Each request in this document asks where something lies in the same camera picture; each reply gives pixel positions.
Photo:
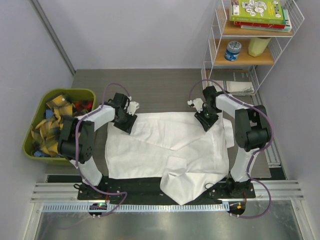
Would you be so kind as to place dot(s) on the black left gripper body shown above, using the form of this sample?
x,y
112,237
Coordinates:
x,y
125,121

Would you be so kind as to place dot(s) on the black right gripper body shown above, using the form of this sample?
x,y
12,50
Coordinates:
x,y
208,116

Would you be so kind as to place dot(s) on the white long sleeve shirt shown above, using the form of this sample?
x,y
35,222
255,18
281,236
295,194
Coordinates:
x,y
174,147

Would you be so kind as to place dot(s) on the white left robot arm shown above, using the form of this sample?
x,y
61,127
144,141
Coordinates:
x,y
77,137

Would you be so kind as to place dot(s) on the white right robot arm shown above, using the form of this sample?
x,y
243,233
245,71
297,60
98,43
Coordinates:
x,y
252,133

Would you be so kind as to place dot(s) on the olive green plastic bin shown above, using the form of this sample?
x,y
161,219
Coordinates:
x,y
75,94

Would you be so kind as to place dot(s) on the red black plaid shirt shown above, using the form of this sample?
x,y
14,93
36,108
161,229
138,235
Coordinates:
x,y
82,106

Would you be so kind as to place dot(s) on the grey setup guide booklet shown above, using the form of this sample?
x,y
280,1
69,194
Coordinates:
x,y
234,82

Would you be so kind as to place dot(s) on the blue white round tin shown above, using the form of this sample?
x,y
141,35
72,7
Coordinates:
x,y
232,51

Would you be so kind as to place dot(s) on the yellow plaid flannel shirt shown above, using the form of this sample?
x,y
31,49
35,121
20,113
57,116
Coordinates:
x,y
61,105

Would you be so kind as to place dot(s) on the pale yellow faceted cup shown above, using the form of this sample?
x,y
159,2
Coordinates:
x,y
257,45

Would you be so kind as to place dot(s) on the red middle book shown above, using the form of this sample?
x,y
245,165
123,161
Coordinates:
x,y
260,25

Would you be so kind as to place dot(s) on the green top book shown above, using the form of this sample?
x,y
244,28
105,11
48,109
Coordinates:
x,y
256,11

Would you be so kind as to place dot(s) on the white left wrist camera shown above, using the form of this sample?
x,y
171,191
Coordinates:
x,y
132,106

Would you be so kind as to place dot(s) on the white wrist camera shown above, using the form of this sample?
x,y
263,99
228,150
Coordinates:
x,y
132,106
197,103

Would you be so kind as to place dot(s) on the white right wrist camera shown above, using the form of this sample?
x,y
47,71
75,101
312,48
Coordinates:
x,y
197,103

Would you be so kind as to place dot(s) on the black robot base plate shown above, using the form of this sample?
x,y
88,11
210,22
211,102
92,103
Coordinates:
x,y
146,191

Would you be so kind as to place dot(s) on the white slotted cable duct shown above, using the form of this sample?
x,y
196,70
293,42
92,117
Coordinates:
x,y
99,207

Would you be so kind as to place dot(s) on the white wire shelf rack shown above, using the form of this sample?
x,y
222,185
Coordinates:
x,y
222,31

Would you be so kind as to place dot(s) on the aluminium rail frame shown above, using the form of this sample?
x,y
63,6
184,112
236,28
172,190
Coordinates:
x,y
65,192

